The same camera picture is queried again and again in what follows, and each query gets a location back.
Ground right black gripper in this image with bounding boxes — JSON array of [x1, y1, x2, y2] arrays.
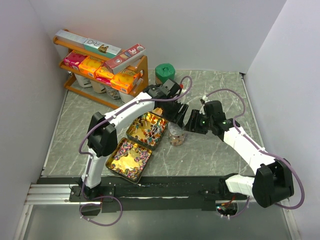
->
[[182, 109, 214, 135]]

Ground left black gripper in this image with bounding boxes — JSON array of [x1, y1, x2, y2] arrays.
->
[[161, 98, 189, 129]]

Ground tin of pastel candies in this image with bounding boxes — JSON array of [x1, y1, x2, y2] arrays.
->
[[151, 107, 164, 117]]

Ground tin of round lollipops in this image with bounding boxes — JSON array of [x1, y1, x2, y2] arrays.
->
[[126, 112, 168, 151]]

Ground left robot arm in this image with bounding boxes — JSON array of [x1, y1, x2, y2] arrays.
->
[[78, 80, 191, 201]]

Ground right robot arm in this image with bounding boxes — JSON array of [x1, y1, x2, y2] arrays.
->
[[184, 100, 294, 208]]

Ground clear plastic cup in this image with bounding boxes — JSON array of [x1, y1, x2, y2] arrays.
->
[[168, 122, 186, 147]]

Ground green covered jar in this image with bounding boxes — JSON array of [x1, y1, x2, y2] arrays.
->
[[155, 63, 176, 84]]

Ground orange snack box right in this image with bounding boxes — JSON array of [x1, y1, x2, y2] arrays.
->
[[110, 69, 141, 94]]

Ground orange snack box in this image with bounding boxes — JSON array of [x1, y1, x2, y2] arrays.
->
[[78, 55, 104, 78], [110, 69, 141, 94]]

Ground tin of swirl lollipops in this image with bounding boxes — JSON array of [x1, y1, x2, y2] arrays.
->
[[105, 137, 153, 184]]

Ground orange wooden shelf rack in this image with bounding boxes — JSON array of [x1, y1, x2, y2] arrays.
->
[[53, 36, 149, 109]]

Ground red white long box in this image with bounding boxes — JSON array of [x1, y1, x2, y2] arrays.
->
[[102, 43, 146, 75]]

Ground yellow pink snack box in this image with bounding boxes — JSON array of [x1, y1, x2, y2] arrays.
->
[[95, 66, 114, 86]]

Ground white teal cat box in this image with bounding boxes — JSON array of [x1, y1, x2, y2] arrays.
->
[[83, 38, 122, 59]]

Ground orange snack box left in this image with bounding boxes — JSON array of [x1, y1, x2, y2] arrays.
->
[[78, 55, 104, 78]]

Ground grey long box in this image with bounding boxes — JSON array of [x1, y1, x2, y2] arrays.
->
[[55, 29, 87, 49]]

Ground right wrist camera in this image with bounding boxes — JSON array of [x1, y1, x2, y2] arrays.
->
[[200, 95, 209, 112]]

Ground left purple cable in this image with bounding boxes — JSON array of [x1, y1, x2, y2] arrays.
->
[[78, 76, 193, 227]]

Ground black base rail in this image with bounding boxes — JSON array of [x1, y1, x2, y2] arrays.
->
[[68, 176, 251, 213]]

